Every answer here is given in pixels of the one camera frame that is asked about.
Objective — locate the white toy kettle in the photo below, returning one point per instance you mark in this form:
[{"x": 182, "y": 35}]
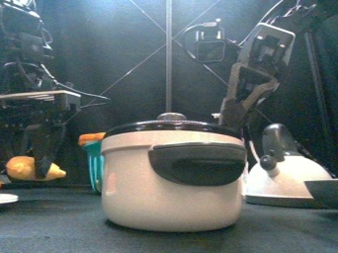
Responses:
[{"x": 287, "y": 174}]

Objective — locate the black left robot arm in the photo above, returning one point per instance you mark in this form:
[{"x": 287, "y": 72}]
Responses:
[{"x": 21, "y": 42}]

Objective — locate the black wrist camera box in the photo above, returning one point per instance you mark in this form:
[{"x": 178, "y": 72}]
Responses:
[{"x": 210, "y": 46}]

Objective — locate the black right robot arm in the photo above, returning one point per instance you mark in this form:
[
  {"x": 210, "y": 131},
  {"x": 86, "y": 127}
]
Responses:
[{"x": 313, "y": 13}]

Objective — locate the black pot lid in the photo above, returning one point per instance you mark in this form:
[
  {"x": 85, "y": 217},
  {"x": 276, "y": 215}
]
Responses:
[{"x": 172, "y": 125}]

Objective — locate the white toy pot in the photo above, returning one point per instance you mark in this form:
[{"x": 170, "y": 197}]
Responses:
[{"x": 172, "y": 184}]

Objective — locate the orange toy food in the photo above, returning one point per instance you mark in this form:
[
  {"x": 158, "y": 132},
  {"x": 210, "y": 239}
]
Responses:
[{"x": 92, "y": 137}]

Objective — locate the yellow toy banana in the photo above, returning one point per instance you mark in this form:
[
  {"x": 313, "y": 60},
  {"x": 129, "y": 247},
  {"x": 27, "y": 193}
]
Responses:
[{"x": 22, "y": 168}]

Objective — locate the teal toy basket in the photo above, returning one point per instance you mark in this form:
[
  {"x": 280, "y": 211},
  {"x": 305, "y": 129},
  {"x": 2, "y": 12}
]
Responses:
[{"x": 94, "y": 164}]

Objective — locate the white plate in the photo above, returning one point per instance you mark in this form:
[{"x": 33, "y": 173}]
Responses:
[{"x": 9, "y": 198}]

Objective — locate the grey metal frame pole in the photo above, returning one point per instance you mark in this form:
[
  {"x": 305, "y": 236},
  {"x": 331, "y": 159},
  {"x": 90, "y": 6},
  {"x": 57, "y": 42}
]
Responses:
[{"x": 169, "y": 56}]

